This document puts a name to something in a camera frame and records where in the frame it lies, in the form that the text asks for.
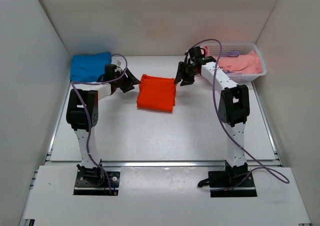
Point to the folded blue t-shirt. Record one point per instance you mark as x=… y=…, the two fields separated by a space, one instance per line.
x=87 y=68

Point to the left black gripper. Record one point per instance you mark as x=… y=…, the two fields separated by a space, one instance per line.
x=130 y=81

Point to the light pink t-shirt in basket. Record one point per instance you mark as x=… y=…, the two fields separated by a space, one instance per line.
x=243 y=64

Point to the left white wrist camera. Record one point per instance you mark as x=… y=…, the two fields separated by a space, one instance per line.
x=118 y=63

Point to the aluminium rail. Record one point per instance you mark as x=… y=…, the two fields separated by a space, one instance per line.
x=164 y=164

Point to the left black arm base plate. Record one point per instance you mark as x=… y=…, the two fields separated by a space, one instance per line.
x=85 y=187

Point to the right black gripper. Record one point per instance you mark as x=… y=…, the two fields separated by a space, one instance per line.
x=182 y=66

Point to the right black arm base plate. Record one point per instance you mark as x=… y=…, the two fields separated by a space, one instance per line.
x=222 y=186

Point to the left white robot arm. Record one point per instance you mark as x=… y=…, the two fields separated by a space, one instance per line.
x=83 y=113

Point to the orange t-shirt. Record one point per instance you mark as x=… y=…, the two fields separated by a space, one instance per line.
x=156 y=94

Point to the white plastic basket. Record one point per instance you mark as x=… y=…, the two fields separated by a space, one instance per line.
x=213 y=49

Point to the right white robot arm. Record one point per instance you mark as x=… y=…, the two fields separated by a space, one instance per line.
x=232 y=109

